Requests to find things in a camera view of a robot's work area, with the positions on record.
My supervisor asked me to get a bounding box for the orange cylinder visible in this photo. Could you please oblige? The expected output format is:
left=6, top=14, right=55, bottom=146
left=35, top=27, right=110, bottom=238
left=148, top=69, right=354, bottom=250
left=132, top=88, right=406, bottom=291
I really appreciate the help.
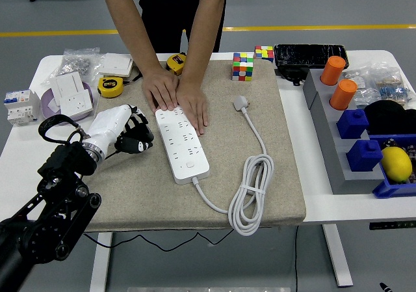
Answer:
left=320, top=55, right=347, bottom=86
left=330, top=79, right=358, bottom=111

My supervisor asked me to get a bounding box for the white circuit breaker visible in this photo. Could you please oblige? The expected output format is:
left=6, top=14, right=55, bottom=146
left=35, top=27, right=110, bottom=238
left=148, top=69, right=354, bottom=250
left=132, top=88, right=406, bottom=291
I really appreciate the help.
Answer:
left=3, top=89, right=42, bottom=126

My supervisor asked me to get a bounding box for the black wrapped tray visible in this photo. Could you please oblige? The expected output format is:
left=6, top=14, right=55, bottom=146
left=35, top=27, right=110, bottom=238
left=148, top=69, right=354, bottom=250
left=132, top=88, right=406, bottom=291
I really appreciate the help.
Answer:
left=274, top=44, right=350, bottom=70

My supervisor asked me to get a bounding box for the clear bag of screws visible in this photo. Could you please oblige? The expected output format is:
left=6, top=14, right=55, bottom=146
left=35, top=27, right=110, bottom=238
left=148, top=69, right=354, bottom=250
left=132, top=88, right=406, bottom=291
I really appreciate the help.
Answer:
left=40, top=47, right=102, bottom=86

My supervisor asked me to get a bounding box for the black device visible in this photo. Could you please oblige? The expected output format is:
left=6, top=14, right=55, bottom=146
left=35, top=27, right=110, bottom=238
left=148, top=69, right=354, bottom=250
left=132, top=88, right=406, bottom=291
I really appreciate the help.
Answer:
left=276, top=66, right=311, bottom=86

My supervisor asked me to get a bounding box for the black plug adapter with cord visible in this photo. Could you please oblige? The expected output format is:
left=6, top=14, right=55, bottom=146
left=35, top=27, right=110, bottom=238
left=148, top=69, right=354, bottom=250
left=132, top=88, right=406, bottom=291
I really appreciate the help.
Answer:
left=103, top=122, right=154, bottom=159

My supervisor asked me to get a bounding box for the black hanging cable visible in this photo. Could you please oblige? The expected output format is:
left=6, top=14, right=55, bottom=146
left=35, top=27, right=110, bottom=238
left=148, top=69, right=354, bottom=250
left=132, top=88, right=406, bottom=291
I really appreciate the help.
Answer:
left=294, top=225, right=300, bottom=292

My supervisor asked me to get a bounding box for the white power cord with plug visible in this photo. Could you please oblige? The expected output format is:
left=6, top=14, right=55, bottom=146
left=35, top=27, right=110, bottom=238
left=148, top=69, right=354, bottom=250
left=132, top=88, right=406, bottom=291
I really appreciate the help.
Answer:
left=191, top=95, right=275, bottom=237

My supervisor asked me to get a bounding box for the white table leg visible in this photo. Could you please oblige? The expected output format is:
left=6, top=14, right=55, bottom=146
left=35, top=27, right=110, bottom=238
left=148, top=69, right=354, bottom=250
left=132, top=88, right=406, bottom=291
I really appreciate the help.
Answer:
left=321, top=223, right=354, bottom=288
left=89, top=232, right=114, bottom=292

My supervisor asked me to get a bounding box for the black table control panel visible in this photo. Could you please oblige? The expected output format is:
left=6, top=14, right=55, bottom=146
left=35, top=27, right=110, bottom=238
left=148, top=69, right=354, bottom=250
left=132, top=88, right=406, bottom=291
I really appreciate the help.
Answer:
left=369, top=221, right=416, bottom=231

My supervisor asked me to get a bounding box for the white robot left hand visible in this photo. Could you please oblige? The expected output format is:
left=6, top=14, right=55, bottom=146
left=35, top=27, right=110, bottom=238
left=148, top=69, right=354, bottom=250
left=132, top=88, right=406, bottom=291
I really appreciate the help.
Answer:
left=84, top=104, right=155, bottom=160

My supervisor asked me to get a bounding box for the small colourful puzzle cube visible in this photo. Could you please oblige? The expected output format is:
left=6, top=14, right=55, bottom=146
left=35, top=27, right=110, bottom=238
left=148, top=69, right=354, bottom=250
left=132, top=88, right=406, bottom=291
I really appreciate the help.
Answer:
left=254, top=45, right=275, bottom=64

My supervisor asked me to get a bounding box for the yellow tape measure with strap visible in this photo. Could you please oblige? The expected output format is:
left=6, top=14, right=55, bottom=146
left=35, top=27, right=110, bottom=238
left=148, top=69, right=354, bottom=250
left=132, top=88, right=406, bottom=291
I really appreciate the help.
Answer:
left=97, top=64, right=144, bottom=98

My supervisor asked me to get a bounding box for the white switch panel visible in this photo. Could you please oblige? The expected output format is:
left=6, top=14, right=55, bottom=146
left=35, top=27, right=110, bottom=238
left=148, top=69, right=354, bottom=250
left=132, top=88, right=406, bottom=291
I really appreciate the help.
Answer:
left=97, top=53, right=135, bottom=78

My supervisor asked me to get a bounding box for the black cloth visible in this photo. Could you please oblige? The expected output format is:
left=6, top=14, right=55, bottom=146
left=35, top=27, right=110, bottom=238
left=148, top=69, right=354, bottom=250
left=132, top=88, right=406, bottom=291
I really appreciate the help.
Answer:
left=363, top=100, right=416, bottom=136

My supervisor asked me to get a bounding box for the black cable under table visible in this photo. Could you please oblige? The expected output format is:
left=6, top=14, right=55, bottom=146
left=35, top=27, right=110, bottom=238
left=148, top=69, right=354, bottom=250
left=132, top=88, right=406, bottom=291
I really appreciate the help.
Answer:
left=84, top=228, right=234, bottom=253

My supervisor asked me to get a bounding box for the person's left hand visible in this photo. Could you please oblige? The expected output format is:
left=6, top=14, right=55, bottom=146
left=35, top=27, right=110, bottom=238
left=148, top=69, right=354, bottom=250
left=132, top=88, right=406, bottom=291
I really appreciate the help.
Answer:
left=177, top=81, right=209, bottom=136

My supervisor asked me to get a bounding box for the white power strip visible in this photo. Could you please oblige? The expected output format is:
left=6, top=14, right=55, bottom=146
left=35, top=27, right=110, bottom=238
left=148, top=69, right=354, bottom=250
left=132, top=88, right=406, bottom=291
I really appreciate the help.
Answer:
left=154, top=107, right=211, bottom=185

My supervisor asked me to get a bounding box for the person's right hand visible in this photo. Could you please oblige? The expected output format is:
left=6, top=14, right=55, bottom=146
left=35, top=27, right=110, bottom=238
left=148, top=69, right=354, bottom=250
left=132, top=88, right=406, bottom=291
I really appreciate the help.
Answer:
left=141, top=67, right=179, bottom=113

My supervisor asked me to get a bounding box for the grey-brown mat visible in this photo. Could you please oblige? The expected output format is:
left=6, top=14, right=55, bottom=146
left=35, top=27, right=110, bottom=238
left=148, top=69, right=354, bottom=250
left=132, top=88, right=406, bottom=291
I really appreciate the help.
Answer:
left=83, top=57, right=308, bottom=233

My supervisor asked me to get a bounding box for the clear bag of small parts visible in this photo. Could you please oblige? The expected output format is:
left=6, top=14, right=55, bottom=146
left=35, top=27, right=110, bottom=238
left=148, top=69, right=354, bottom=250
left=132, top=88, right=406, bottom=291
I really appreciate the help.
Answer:
left=343, top=69, right=381, bottom=109

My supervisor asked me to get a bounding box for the person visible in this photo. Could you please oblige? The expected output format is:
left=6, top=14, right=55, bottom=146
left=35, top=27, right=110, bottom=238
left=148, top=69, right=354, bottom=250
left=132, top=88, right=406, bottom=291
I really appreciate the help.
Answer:
left=138, top=0, right=230, bottom=55

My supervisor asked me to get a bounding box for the purple bowl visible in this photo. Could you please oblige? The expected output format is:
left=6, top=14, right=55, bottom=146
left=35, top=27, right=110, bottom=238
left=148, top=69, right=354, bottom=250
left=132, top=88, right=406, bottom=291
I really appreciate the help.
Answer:
left=40, top=81, right=97, bottom=122

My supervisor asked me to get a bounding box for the white wall socket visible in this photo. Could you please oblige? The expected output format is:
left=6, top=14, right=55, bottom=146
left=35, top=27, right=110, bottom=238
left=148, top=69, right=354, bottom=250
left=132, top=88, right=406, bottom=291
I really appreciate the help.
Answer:
left=59, top=89, right=95, bottom=117

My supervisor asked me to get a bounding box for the large colourful puzzle cube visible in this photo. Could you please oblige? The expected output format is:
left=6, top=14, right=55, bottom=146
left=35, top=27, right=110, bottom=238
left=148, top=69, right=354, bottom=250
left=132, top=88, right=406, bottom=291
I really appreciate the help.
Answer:
left=231, top=51, right=255, bottom=82

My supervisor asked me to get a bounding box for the clear bag of resistors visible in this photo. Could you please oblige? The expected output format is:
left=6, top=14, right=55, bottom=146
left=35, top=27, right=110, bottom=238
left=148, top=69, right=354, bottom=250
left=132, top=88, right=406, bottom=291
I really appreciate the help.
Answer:
left=370, top=64, right=416, bottom=108

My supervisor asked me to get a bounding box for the blue plastic bin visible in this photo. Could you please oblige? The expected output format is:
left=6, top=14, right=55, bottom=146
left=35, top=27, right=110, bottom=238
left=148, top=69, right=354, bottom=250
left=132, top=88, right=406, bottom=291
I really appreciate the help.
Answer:
left=367, top=132, right=416, bottom=199

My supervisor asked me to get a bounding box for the yellow lemon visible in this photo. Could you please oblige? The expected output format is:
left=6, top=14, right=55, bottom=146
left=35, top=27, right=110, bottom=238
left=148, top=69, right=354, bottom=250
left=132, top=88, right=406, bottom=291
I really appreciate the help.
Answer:
left=380, top=146, right=413, bottom=184

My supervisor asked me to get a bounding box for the blue block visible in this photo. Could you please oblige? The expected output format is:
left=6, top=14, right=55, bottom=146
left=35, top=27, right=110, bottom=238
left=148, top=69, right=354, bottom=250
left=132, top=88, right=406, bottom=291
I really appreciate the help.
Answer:
left=346, top=139, right=384, bottom=173
left=336, top=109, right=370, bottom=140

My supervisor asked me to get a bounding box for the grey block holder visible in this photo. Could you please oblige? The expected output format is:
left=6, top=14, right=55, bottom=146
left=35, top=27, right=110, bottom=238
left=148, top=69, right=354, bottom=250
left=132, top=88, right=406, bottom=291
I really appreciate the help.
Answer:
left=302, top=68, right=386, bottom=195

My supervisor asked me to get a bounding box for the white switch plate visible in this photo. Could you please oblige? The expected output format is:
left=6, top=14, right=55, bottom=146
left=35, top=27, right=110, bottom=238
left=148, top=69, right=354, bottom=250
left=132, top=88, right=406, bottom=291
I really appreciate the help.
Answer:
left=48, top=71, right=86, bottom=107

